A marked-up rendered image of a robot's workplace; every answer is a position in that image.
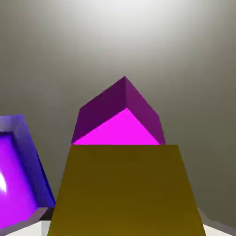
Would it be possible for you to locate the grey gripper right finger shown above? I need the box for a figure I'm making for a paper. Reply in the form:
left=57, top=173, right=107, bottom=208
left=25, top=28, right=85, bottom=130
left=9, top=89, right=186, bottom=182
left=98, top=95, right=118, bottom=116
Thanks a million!
left=197, top=207, right=236, bottom=236

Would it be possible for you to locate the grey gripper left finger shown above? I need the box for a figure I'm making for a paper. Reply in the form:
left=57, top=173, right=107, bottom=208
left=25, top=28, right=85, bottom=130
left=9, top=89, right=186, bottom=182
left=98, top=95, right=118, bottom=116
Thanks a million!
left=0, top=206, right=55, bottom=236

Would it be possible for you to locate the small yellow cube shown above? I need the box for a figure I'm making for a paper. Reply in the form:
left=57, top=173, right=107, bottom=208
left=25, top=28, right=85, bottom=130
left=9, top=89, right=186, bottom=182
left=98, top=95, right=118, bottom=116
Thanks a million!
left=47, top=144, right=207, bottom=236

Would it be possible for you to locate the small violet cube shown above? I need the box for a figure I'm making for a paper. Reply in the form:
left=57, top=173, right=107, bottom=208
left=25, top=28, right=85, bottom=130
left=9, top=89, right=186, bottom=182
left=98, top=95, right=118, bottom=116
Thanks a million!
left=0, top=113, right=56, bottom=230

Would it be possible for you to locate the small magenta cube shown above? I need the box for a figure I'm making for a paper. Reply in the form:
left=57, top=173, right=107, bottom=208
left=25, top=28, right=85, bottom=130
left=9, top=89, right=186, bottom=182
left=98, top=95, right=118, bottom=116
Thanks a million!
left=71, top=76, right=166, bottom=146

